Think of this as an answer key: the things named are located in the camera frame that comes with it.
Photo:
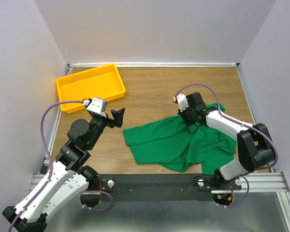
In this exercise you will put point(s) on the white aluminium back rail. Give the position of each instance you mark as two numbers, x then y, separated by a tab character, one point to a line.
155	64

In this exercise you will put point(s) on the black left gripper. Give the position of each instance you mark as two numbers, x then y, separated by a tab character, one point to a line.
118	118

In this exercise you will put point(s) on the yellow plastic tray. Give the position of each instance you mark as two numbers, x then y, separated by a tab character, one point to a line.
103	82

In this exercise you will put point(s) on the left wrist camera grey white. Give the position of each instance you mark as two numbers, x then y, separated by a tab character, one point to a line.
97	106

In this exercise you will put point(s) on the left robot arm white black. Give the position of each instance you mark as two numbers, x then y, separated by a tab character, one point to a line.
67	175

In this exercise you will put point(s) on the aluminium left side rail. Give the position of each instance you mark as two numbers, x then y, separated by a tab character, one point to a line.
51	120

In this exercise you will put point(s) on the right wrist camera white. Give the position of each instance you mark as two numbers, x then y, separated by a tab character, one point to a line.
182	102

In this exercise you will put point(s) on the green t-shirt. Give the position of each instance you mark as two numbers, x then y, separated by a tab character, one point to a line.
174	145

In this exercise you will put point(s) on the aluminium front frame rail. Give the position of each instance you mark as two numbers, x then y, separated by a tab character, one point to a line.
262	204

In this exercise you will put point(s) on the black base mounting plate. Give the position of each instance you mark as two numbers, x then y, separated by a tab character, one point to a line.
107	188

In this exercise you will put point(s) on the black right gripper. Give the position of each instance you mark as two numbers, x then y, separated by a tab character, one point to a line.
190	122

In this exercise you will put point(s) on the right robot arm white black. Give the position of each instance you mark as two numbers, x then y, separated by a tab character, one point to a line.
254	144

